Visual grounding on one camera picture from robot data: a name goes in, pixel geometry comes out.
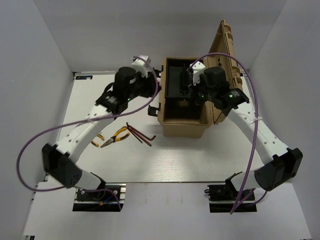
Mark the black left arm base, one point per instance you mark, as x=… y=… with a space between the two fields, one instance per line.
x=107 y=195

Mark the yellow black needle-nose pliers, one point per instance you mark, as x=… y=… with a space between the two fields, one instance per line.
x=116 y=137

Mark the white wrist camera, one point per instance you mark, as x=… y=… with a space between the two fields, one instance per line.
x=139 y=64
x=196 y=69

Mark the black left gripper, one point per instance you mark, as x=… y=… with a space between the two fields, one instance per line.
x=150 y=82

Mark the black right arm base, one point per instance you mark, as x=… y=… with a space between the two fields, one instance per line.
x=221 y=192

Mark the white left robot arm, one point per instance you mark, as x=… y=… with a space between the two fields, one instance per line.
x=60 y=159

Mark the blue label sticker left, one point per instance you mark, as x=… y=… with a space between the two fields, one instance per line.
x=84 y=77

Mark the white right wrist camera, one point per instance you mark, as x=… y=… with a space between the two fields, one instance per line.
x=196 y=69

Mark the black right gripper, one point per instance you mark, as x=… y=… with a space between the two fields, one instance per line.
x=204 y=81

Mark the black toolbox tray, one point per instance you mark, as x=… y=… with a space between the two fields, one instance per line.
x=177 y=78

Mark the tan plastic toolbox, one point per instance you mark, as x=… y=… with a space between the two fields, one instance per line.
x=187 y=118

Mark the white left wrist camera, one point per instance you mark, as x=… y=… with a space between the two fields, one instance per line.
x=139 y=64

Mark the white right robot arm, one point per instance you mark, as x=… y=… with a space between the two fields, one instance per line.
x=280 y=163

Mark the yellow black combination pliers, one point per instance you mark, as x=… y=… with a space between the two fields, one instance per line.
x=98 y=140

